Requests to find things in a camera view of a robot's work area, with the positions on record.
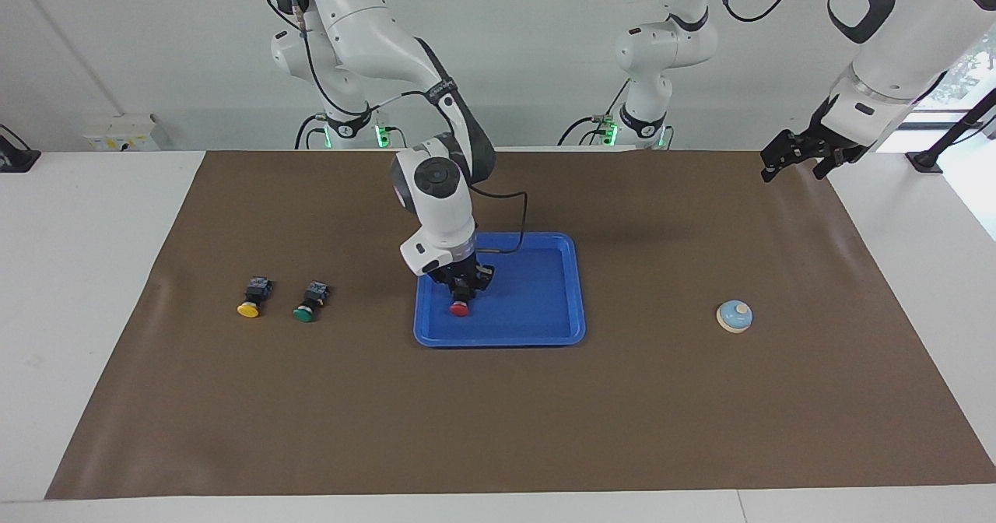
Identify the green push button switch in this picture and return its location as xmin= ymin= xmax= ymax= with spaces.
xmin=293 ymin=280 xmax=330 ymax=323

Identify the yellow push button switch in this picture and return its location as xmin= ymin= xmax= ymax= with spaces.
xmin=237 ymin=276 xmax=274 ymax=320

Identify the blue plastic tray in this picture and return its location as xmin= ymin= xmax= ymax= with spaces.
xmin=413 ymin=232 xmax=587 ymax=349

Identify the light blue call bell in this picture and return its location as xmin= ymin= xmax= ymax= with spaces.
xmin=716 ymin=300 xmax=754 ymax=334

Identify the black rod stand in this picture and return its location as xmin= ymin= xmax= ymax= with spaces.
xmin=907 ymin=87 xmax=996 ymax=175

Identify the brown table mat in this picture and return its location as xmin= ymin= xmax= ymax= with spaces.
xmin=44 ymin=148 xmax=996 ymax=500

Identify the black table clamp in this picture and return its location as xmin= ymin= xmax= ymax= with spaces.
xmin=0 ymin=124 xmax=41 ymax=174

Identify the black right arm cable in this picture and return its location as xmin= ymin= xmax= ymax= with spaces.
xmin=267 ymin=0 xmax=530 ymax=255

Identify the black base cable with connector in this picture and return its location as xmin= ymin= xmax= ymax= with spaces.
xmin=556 ymin=79 xmax=631 ymax=149

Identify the white wall socket box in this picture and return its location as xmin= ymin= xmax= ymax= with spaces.
xmin=83 ymin=114 xmax=160 ymax=152

